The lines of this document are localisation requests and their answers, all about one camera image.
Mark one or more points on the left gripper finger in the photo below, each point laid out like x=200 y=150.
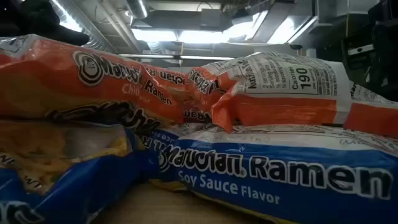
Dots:
x=46 y=25

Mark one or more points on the orange Maruchan ramen packet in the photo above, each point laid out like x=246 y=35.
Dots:
x=280 y=109
x=202 y=99
x=62 y=87
x=373 y=118

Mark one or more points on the long ceiling light bar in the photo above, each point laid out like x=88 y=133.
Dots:
x=149 y=56

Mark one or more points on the large silver ceiling duct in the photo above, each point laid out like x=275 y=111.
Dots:
x=87 y=25

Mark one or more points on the round silver ceiling duct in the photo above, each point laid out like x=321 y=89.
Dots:
x=136 y=7

